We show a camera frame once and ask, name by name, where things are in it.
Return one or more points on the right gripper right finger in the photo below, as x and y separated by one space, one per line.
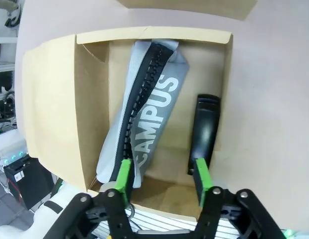
201 176

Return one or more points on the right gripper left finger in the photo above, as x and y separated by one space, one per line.
123 176

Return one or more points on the black stapler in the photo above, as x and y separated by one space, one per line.
204 129

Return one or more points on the grey Campus pencil case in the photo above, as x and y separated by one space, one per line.
157 112

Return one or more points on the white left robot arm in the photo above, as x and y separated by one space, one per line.
52 224

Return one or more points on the black electronics box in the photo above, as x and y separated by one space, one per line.
27 179

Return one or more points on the larger open cardboard box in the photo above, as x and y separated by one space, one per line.
57 99

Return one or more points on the white device with green lights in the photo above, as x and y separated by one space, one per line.
12 154

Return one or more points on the equipment shelf rack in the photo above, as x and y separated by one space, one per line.
3 99

